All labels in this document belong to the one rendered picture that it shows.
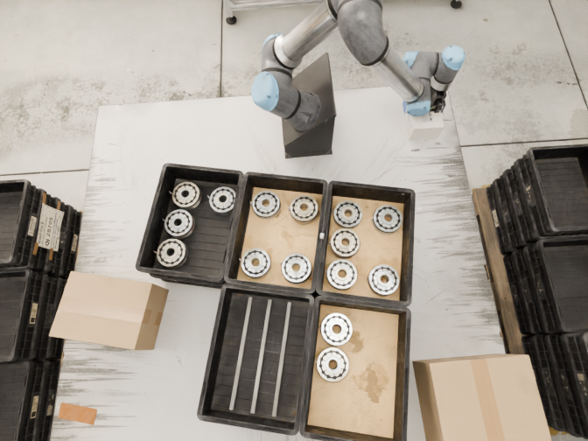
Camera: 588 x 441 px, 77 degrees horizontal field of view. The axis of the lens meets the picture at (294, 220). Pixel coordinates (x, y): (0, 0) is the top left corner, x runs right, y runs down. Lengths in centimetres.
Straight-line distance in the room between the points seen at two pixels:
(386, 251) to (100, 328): 100
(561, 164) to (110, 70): 285
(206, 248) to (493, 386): 102
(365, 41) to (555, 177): 132
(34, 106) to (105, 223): 169
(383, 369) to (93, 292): 101
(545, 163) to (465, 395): 124
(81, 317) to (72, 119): 183
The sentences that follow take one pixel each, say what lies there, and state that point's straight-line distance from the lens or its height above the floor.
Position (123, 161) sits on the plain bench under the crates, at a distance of 179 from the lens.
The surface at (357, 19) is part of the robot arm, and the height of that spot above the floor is 139.
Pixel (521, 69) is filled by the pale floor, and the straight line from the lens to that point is 312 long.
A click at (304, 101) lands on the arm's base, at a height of 99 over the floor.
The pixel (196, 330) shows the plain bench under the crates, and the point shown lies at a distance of 147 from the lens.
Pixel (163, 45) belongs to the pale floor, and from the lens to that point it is 314.
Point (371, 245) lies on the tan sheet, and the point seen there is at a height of 83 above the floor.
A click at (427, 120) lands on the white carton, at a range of 166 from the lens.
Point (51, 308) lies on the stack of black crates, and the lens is 223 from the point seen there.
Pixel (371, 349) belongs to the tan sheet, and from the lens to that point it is 130.
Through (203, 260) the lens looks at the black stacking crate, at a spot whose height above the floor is 83.
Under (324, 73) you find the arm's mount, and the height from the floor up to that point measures 97.
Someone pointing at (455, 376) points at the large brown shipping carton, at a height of 90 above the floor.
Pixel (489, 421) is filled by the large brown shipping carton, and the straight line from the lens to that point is 133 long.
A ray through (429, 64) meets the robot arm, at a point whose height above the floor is 109.
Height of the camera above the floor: 211
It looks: 71 degrees down
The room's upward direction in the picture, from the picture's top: 7 degrees counter-clockwise
